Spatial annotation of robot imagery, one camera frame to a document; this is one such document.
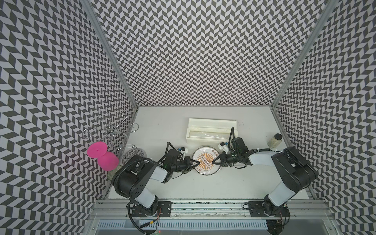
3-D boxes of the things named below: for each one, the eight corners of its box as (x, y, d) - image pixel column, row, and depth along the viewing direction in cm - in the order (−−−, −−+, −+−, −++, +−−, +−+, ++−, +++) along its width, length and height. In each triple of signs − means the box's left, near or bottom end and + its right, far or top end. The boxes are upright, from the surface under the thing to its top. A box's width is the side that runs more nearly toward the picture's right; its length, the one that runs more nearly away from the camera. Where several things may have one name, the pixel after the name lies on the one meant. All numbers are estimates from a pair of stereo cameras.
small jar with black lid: (270, 149, 96) (277, 140, 88) (266, 142, 99) (273, 133, 91) (276, 148, 97) (284, 139, 88) (273, 141, 100) (280, 132, 91)
